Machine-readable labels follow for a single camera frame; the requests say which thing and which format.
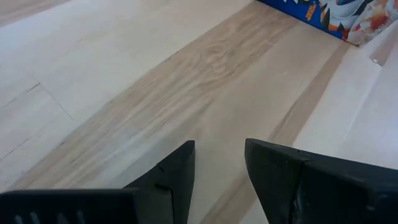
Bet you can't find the pale wooden slatted shelf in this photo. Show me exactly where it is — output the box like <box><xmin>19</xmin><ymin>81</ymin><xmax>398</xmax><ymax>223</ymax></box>
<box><xmin>357</xmin><ymin>20</ymin><xmax>398</xmax><ymax>68</ymax></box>

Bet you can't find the blue Frosted Flakes box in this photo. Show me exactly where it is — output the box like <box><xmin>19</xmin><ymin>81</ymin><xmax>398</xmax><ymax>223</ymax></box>
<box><xmin>257</xmin><ymin>0</ymin><xmax>398</xmax><ymax>47</ymax></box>

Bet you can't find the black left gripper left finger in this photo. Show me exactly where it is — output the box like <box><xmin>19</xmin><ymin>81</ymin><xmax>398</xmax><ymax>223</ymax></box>
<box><xmin>0</xmin><ymin>139</ymin><xmax>196</xmax><ymax>224</ymax></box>

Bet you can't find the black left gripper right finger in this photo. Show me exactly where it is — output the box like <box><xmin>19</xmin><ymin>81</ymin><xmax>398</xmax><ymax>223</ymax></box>
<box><xmin>244</xmin><ymin>138</ymin><xmax>398</xmax><ymax>224</ymax></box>

